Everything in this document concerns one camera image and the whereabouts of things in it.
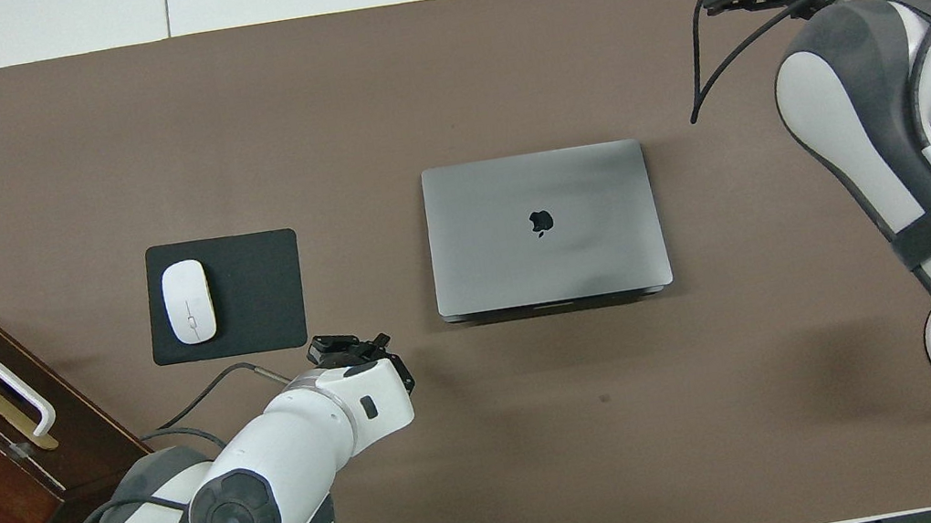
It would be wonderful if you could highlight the black mouse pad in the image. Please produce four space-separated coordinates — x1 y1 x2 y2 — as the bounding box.
137 225 314 369

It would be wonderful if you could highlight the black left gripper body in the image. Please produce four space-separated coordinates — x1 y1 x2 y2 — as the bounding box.
306 329 366 373

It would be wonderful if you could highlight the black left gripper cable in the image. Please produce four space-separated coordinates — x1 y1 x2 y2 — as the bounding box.
131 355 303 458

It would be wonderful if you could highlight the white computer mouse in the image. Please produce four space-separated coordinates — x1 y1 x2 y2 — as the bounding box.
158 257 219 348

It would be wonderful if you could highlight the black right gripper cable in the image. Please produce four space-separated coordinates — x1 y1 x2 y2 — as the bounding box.
673 0 931 125

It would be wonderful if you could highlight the brown table mat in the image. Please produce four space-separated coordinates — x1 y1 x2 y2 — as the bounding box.
0 0 931 523

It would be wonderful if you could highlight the grey laptop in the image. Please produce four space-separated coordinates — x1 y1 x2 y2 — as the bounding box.
417 135 677 329

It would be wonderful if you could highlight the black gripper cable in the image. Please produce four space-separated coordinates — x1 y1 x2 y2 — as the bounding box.
131 355 303 458
673 0 931 125

